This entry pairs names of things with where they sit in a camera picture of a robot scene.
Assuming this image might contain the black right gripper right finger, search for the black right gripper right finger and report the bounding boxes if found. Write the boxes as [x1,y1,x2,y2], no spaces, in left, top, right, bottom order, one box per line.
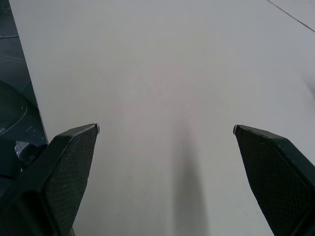
[233,124,315,236]

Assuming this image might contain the dark rounded robot body part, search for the dark rounded robot body part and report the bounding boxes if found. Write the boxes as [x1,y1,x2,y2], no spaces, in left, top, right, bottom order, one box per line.
[0,80,48,181]

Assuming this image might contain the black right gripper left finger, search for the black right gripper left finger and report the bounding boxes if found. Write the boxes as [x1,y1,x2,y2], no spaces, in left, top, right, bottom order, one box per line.
[0,123,100,236]

